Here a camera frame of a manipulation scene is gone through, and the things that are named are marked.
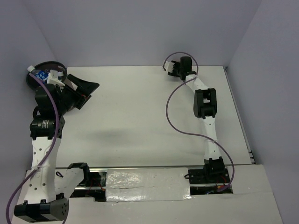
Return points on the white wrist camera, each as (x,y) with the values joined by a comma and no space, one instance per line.
(168,66)
(53,79)

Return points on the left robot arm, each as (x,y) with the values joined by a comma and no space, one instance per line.
(47,199)

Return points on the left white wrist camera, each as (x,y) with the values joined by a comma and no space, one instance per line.
(53,79)

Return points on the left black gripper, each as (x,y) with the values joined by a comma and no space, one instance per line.
(84,88)

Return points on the brown round waste bin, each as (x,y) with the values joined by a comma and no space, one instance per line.
(47,66)

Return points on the blue label bottle white cap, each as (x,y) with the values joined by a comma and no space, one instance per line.
(60,75)

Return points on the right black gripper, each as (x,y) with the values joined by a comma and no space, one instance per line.
(177,64)

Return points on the metal base rail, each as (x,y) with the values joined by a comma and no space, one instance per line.
(95,187)

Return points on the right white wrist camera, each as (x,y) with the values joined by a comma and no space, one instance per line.
(168,66)

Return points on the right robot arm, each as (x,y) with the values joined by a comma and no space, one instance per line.
(205,109)

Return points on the silver foil tape sheet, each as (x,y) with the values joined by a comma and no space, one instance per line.
(147,184)

